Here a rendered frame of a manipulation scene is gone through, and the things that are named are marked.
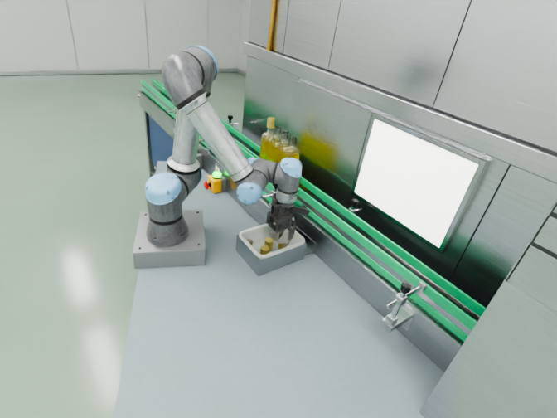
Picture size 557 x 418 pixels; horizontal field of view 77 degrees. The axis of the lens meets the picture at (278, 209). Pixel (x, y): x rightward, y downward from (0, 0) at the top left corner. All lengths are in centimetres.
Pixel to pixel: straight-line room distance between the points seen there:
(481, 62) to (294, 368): 101
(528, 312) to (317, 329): 61
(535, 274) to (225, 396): 76
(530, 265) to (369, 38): 94
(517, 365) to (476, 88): 72
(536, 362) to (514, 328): 7
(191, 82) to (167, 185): 37
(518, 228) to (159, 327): 109
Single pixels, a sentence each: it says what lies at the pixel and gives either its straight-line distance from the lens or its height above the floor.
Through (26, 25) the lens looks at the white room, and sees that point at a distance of 699.
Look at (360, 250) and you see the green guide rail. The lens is 129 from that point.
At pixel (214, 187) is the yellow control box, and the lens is 175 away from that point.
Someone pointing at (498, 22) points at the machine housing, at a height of 165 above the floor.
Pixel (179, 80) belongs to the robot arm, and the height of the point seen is 141.
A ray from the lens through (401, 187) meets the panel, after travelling 131.
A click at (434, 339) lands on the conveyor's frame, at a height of 83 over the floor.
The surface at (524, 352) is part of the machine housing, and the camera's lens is 87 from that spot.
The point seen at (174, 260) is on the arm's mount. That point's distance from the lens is 134.
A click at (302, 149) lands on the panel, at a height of 104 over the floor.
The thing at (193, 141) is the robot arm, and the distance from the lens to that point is 126.
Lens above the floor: 166
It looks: 32 degrees down
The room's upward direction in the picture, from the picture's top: 8 degrees clockwise
